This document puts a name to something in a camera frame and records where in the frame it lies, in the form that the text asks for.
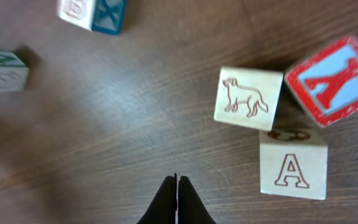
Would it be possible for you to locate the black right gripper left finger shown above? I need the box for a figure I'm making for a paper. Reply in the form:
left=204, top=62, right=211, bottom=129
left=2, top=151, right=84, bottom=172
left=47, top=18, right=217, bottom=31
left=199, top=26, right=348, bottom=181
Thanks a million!
left=137, top=174, right=177, bottom=224

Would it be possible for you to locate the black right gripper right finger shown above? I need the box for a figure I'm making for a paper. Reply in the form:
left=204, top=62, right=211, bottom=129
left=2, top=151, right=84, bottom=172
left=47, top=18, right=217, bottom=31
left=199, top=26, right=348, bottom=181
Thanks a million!
left=178, top=176, right=216, bottom=224

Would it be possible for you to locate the green edged plain block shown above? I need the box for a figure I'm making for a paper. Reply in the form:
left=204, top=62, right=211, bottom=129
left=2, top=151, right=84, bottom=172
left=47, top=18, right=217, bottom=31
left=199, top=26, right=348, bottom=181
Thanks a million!
left=259, top=129, right=328, bottom=200

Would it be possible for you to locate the plain wooden picture block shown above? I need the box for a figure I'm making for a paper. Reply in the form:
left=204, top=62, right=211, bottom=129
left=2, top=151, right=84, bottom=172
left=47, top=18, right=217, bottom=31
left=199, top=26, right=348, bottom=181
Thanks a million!
left=214, top=67, right=283, bottom=131

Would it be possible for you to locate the red Y letter block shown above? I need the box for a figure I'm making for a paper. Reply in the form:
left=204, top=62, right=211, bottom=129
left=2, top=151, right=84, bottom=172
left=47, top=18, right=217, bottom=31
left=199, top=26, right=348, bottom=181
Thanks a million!
left=284, top=35, right=358, bottom=128

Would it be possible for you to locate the plain red trimmed block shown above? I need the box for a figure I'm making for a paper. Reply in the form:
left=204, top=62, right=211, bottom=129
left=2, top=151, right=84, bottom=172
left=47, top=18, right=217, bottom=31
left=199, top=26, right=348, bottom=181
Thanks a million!
left=0, top=50, right=29, bottom=93

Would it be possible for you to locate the plain B letter block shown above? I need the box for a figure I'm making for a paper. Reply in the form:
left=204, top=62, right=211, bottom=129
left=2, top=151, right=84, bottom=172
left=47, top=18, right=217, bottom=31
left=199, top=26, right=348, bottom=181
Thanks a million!
left=57, top=0, right=127, bottom=35

